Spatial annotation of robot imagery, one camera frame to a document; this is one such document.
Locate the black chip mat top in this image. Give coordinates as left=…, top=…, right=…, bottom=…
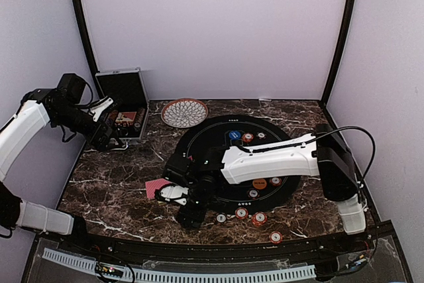
left=257, top=132, right=266, bottom=139

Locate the aluminium poker chip case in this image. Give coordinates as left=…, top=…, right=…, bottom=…
left=95, top=67, right=150, bottom=144

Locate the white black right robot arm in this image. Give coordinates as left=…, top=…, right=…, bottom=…
left=154, top=124, right=366, bottom=253

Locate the blue dealer button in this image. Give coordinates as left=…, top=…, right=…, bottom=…
left=229, top=131, right=241, bottom=141

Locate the patterned ceramic plate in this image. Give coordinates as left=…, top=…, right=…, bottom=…
left=161, top=98, right=208, bottom=129

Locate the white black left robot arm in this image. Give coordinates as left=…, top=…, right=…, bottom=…
left=1, top=74, right=118, bottom=254

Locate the red chip mat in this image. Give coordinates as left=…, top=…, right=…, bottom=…
left=269, top=177, right=282, bottom=186
left=242, top=133, right=254, bottom=143

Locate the black chip mat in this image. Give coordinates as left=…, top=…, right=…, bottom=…
left=257, top=132, right=266, bottom=139
left=247, top=189, right=260, bottom=199

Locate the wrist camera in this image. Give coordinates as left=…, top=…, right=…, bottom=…
left=88, top=97, right=113, bottom=122
left=154, top=184, right=189, bottom=205

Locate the red card box in case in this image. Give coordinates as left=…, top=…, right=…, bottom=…
left=115, top=112, right=136, bottom=124

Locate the round black poker mat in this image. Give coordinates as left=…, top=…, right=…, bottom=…
left=173, top=115, right=301, bottom=215

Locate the red playing card deck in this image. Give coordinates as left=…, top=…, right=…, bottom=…
left=145, top=178, right=170, bottom=199

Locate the black red poker chip stack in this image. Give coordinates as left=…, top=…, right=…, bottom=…
left=215, top=213, right=227, bottom=223

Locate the white cable duct strip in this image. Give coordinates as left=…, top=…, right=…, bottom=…
left=42, top=248, right=317, bottom=282

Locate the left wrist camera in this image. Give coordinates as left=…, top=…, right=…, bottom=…
left=88, top=97, right=113, bottom=122

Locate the red chip mat top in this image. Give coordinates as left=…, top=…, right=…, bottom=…
left=242, top=133, right=254, bottom=143

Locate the black chip mat front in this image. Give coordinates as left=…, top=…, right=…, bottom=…
left=247, top=189, right=260, bottom=199

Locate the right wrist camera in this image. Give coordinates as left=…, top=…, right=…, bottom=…
left=154, top=184, right=189, bottom=205

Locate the orange big blind button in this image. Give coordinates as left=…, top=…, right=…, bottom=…
left=252, top=178, right=268, bottom=190

